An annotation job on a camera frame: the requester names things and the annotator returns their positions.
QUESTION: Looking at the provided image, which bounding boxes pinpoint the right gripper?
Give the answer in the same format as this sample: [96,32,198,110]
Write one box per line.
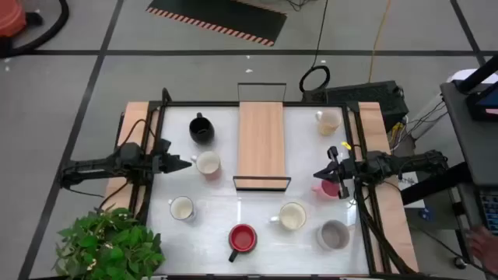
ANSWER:
[313,145,357,200]

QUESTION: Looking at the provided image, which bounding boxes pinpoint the white printed paper sheet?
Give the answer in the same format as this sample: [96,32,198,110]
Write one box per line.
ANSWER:
[396,173,427,210]

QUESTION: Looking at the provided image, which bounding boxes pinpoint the dark grey desk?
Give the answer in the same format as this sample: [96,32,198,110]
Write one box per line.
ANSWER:
[439,52,498,280]

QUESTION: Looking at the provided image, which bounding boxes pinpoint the yellow floor cable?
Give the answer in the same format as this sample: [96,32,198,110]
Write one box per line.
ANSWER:
[367,0,392,83]

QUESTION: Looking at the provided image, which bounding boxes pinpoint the white object behind desk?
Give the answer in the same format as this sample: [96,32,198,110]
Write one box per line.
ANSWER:
[446,68,498,85]

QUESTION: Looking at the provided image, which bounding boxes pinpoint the peach coffee mug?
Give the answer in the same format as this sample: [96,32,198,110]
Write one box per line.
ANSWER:
[314,109,344,138]

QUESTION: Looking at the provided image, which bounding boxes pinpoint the black keyboard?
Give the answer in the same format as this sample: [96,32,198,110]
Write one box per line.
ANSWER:
[478,189,498,235]

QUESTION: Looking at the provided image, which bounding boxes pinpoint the black hazard-striped floor mat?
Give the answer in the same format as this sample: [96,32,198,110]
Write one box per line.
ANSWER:
[145,0,289,48]

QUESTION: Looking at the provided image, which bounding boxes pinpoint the person's hand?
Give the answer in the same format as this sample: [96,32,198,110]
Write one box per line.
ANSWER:
[465,224,498,275]

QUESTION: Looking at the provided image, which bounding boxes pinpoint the black vacuum hose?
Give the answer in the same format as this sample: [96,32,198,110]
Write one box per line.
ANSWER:
[0,0,70,59]

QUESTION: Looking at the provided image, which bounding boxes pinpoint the grey coffee mug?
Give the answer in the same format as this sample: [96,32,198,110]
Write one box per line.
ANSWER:
[315,219,356,251]

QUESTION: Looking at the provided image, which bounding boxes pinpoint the black monitor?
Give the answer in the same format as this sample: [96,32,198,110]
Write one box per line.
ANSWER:
[465,81,498,122]

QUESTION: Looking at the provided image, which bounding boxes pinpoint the black coffee mug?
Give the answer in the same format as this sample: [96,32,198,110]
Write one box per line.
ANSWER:
[188,112,216,146]

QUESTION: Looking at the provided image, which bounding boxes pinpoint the small white mug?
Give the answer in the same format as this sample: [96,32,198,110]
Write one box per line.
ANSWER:
[167,195,197,223]

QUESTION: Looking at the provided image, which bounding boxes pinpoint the white cable duct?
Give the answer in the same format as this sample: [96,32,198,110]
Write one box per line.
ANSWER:
[404,91,448,141]

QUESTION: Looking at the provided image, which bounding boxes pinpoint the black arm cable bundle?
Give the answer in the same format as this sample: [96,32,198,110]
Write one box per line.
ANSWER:
[352,182,417,275]

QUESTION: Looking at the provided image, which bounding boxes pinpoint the cream coffee mug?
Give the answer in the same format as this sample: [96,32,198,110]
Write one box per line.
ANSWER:
[268,201,308,232]

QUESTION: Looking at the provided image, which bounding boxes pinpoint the white mug pink outside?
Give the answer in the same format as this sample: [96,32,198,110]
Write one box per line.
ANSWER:
[190,150,223,181]

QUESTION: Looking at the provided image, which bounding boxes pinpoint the red vacuum cleaner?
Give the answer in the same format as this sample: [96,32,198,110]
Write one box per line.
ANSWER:
[0,0,44,50]

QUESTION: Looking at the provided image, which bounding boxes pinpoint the black equipment box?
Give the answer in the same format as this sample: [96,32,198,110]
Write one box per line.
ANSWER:
[302,80,410,132]

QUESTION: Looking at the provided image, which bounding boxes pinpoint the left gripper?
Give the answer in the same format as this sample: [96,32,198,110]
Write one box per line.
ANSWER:
[151,138,193,175]

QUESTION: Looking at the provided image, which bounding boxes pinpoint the wooden side board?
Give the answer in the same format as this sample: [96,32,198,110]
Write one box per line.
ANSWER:
[103,101,161,213]
[347,101,420,273]

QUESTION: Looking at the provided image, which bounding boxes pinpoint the red mug black handle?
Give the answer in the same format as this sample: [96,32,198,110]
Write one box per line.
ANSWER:
[227,223,258,264]

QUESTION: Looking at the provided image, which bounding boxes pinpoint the green leafy plant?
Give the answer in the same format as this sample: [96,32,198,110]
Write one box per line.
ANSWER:
[52,205,167,280]

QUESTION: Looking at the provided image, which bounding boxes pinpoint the black floor cable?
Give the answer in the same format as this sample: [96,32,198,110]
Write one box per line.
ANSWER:
[298,0,331,94]

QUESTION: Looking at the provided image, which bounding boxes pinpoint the pink coffee mug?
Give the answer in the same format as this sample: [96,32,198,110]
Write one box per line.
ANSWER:
[310,178,344,201]

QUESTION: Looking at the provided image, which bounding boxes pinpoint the wooden shelf black frame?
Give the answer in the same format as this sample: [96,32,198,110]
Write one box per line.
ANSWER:
[232,82,293,193]

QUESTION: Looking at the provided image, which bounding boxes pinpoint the black table frame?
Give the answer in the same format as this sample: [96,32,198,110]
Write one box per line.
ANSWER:
[112,87,421,280]

